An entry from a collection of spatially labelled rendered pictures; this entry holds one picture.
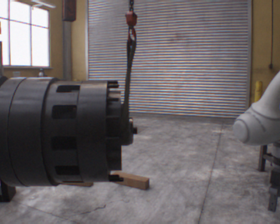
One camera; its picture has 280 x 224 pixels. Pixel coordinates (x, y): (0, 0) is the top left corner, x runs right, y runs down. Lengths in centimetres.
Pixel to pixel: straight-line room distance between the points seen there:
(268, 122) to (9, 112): 96
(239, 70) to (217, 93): 80
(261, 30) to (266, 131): 576
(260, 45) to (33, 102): 586
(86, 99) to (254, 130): 66
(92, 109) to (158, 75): 565
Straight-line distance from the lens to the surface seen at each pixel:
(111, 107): 105
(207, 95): 631
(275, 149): 93
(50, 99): 106
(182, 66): 642
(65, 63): 802
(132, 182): 248
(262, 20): 651
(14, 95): 110
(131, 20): 115
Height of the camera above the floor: 113
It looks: 9 degrees down
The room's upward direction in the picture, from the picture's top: straight up
